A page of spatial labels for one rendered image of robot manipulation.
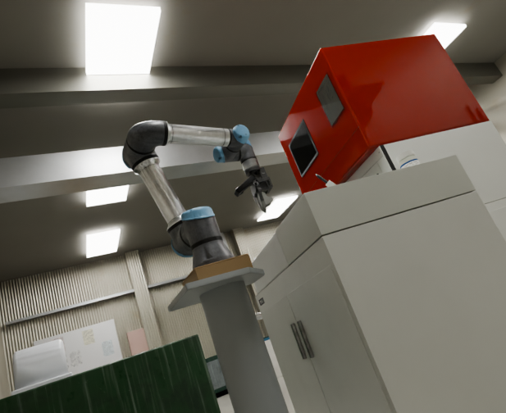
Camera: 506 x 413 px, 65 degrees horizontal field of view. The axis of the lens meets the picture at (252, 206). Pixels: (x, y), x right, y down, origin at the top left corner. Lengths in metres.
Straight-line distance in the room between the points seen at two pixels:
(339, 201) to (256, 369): 0.57
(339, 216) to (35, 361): 4.82
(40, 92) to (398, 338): 3.62
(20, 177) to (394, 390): 3.79
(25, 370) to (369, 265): 4.86
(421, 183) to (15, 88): 3.53
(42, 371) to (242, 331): 4.47
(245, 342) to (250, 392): 0.14
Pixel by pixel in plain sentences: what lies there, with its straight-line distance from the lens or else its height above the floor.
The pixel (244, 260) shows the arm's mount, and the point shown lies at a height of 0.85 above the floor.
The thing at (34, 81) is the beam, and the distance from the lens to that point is 4.23.
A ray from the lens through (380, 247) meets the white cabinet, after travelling 1.30.
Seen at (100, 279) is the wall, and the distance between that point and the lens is 9.69.
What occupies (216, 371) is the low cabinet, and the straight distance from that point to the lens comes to 7.84.
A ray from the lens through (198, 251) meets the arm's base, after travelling 1.38.
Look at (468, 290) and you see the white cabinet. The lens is 1.43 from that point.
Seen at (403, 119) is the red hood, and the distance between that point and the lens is 2.11.
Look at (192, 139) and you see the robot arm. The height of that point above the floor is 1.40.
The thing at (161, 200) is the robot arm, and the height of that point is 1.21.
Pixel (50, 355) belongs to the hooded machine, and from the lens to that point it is 5.67.
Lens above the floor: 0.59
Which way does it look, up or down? 18 degrees up
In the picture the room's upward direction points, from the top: 20 degrees counter-clockwise
